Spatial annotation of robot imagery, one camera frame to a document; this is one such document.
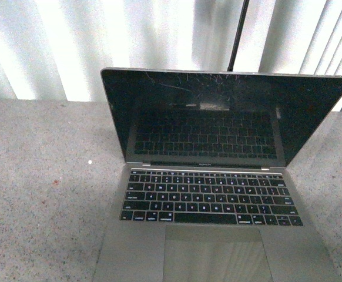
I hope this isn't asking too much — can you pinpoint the blue desk lamp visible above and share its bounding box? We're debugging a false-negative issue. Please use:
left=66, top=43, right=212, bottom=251
left=227, top=0, right=250, bottom=72

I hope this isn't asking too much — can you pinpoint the grey laptop with black keyboard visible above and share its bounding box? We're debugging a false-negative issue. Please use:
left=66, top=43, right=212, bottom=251
left=94, top=68, right=342, bottom=281

